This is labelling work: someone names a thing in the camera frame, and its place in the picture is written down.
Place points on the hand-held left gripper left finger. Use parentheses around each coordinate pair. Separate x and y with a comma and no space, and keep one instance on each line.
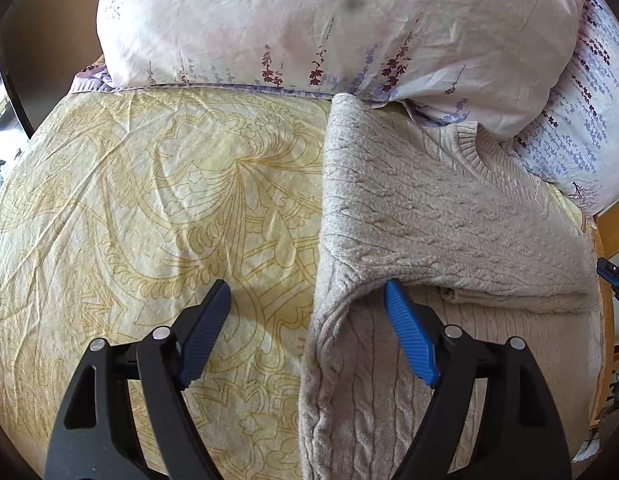
(204,340)

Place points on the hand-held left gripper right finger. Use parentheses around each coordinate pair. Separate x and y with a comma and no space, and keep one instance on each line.
(409,335)

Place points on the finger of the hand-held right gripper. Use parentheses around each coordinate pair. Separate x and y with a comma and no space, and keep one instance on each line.
(617,277)

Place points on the blue lavender print pillow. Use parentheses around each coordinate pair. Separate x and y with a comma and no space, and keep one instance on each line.
(574,130)

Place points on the yellow patterned bed sheet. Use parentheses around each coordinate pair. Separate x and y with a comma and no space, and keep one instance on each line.
(139,200)

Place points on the white floral pillow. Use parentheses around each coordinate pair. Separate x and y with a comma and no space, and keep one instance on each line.
(289,20)

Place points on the dark headboard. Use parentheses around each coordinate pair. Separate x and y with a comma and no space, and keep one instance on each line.
(16,60)

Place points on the wooden bed frame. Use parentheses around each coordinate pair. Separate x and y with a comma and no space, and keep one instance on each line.
(612,240)

